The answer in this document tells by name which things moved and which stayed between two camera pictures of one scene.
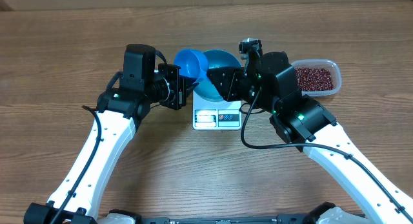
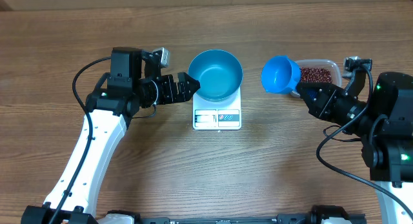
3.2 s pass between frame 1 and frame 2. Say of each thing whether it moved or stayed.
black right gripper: moved
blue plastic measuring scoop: moved
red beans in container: stayed
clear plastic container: stayed
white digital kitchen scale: stayed
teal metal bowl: stayed
